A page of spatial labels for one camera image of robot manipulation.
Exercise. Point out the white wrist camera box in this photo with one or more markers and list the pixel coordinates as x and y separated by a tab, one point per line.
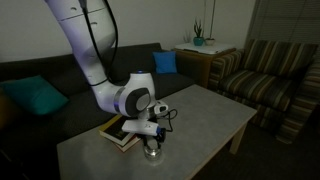
140	127

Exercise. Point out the silver round tin lid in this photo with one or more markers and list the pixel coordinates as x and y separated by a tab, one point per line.
153	144

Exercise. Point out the teal cushion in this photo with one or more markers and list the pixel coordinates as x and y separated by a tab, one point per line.
33	95

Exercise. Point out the black book with yellow spine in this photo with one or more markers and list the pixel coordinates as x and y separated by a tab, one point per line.
115	131

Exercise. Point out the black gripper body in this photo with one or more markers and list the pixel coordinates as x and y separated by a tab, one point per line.
160	131

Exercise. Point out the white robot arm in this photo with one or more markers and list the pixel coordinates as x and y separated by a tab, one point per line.
86	56

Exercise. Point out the striped armchair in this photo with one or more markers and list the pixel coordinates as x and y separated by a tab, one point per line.
263	83

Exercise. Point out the blue cushion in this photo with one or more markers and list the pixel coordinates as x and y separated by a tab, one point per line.
165	61

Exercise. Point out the window blinds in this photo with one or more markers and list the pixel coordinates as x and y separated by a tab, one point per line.
286	20

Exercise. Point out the dark grey sofa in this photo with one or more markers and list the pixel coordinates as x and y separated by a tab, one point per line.
76	100

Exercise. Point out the plant in white pot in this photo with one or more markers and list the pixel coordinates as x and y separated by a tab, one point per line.
210	41

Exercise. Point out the grey wooden coffee table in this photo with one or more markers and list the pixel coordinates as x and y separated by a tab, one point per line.
200	120

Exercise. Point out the plant in teal pot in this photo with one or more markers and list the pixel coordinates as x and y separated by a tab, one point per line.
198	40

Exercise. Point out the silver round tin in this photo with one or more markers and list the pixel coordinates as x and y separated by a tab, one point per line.
153	155

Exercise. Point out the brown wooden side table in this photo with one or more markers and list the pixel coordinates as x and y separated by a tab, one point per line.
196	68

